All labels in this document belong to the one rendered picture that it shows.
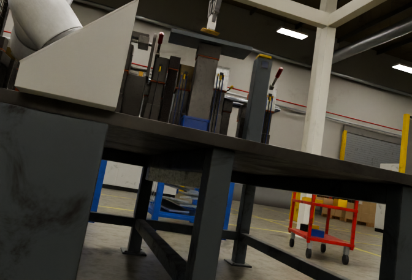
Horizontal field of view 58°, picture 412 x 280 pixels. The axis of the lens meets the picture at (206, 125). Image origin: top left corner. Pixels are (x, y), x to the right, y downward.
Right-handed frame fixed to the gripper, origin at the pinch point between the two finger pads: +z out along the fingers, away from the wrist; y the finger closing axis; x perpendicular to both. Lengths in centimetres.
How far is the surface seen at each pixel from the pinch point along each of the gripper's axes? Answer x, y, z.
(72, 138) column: -47, 45, 65
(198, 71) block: -2.8, 2.1, 24.4
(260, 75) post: 24.8, 6.5, 19.5
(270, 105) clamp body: 39.6, -7.3, 28.4
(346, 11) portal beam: 283, -277, -210
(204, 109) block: 2.7, 3.0, 40.5
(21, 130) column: -60, 44, 66
